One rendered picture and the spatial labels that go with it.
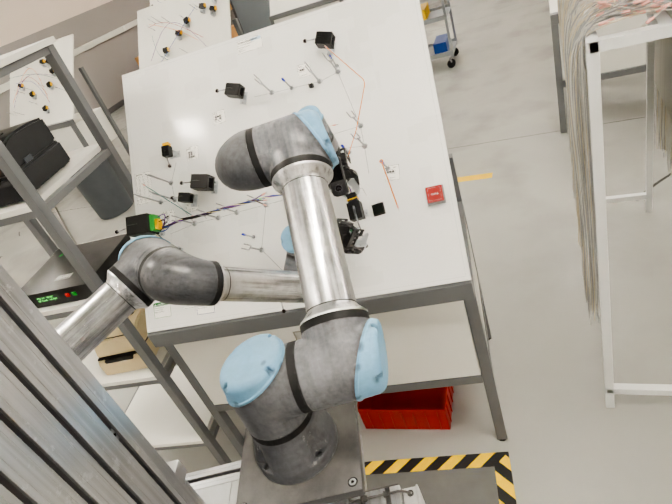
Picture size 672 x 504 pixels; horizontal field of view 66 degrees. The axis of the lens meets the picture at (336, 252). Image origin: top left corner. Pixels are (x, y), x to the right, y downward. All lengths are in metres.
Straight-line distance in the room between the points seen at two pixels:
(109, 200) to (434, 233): 4.65
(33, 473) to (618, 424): 2.07
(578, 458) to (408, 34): 1.64
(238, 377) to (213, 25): 5.18
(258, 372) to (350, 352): 0.14
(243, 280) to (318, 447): 0.39
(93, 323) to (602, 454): 1.81
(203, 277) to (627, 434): 1.75
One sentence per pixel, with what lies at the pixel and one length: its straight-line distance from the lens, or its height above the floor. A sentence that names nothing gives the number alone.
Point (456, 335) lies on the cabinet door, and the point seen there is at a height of 0.61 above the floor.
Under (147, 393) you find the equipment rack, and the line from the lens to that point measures 2.90.
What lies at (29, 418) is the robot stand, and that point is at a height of 1.59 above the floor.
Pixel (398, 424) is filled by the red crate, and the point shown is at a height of 0.04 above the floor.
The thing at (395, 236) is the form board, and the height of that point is 1.00.
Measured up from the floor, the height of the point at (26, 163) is 1.55.
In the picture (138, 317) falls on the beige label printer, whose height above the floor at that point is 0.84.
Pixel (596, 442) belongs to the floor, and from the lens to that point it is 2.31.
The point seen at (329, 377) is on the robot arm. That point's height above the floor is 1.36.
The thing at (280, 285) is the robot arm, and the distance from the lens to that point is 1.19.
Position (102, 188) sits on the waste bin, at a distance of 5.88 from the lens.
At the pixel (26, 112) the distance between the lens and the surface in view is 7.73.
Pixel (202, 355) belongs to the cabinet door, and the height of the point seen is 0.69.
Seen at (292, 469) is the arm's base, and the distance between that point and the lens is 0.93.
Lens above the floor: 1.91
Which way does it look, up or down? 32 degrees down
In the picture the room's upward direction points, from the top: 21 degrees counter-clockwise
